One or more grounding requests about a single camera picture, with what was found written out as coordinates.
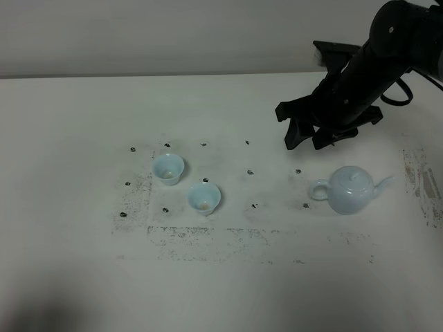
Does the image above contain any light blue teacup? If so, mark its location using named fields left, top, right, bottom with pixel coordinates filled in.
left=187, top=182, right=222, bottom=216
left=152, top=154, right=185, bottom=186

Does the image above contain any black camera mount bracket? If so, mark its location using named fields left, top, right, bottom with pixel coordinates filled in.
left=313, top=41, right=360, bottom=74

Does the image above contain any light blue teacup far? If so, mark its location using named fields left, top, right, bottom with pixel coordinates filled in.
left=152, top=154, right=185, bottom=186

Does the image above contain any light blue porcelain teapot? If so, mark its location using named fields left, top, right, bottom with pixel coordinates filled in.
left=309, top=166, right=395, bottom=215

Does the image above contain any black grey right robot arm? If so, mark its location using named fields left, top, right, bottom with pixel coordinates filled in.
left=275, top=1, right=442, bottom=150

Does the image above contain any light blue teacup near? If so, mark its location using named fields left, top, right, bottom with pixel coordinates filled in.
left=187, top=182, right=222, bottom=216

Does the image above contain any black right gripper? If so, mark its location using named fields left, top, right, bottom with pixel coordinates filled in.
left=275, top=66, right=383, bottom=150

